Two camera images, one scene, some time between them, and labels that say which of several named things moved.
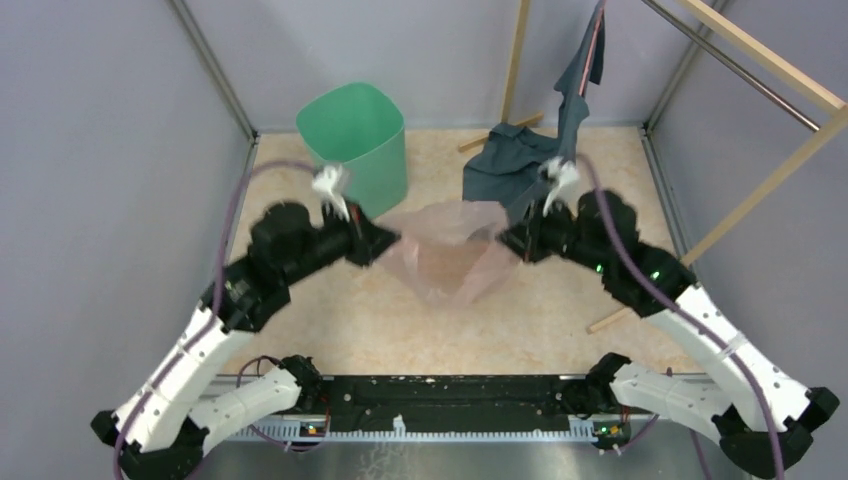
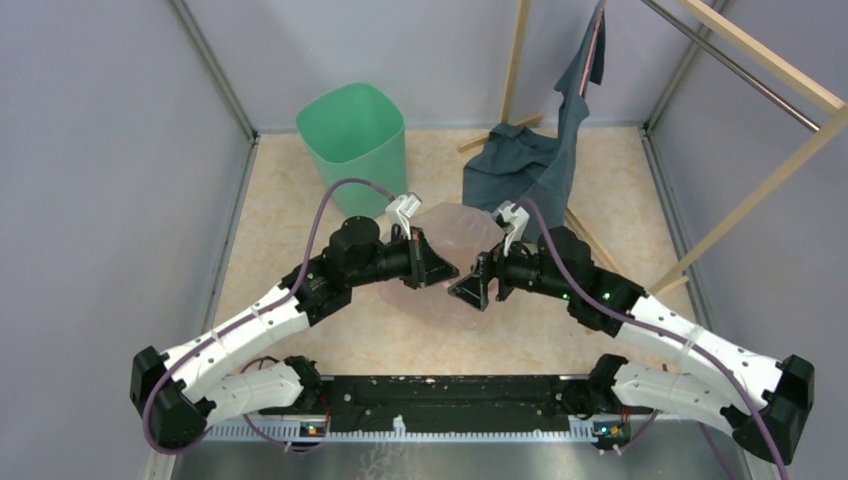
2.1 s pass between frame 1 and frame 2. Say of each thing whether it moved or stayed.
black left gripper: moved
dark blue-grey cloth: stayed
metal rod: stayed
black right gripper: moved
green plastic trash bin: stayed
